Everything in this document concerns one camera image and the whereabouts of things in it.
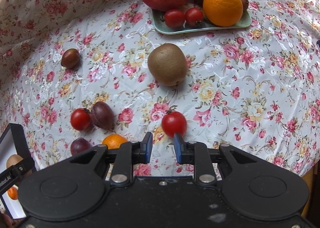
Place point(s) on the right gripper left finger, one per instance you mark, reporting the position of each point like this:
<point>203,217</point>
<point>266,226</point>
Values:
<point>128,155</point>

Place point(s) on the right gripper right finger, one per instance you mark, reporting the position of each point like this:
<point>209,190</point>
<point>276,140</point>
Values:
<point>201,157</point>

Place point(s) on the red cherry tomato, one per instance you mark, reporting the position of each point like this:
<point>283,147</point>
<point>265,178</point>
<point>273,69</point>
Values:
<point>80,119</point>
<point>174,122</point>

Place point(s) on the small purple plum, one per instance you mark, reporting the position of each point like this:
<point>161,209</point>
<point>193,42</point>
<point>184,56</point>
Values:
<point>79,145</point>

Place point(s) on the brown kiwi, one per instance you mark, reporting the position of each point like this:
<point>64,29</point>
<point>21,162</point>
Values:
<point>167,64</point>

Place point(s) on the person's left hand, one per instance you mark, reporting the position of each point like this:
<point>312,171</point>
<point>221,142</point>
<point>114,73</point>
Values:
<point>6,221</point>

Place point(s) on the mandarin with stem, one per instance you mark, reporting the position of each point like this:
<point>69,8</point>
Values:
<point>13,193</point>

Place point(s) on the kiwi with round end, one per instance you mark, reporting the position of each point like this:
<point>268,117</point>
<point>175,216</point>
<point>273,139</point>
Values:
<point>13,160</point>

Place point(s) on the dark box with white inside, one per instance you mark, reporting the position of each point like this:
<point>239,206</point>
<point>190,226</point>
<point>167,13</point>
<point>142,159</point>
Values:
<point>13,141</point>

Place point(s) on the floral tablecloth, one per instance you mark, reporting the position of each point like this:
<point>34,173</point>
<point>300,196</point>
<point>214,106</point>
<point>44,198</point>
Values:
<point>256,89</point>

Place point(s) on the left tray cherry tomato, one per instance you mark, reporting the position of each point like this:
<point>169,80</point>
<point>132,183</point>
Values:
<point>174,18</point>

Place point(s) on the tray cherry tomato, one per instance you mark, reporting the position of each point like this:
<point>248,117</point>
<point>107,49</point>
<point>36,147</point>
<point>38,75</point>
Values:
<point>174,18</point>
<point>194,17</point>

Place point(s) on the right tray cherry tomato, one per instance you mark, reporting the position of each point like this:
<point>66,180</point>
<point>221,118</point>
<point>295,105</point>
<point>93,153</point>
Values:
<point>194,17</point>

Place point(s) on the pale green tray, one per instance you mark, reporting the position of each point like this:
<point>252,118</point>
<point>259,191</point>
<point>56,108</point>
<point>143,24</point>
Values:
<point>157,18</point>

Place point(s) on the knobbed orange with stem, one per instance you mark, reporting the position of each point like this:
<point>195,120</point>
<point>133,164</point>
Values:
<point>223,13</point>

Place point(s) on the right edge tray plum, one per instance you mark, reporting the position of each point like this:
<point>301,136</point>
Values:
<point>245,4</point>

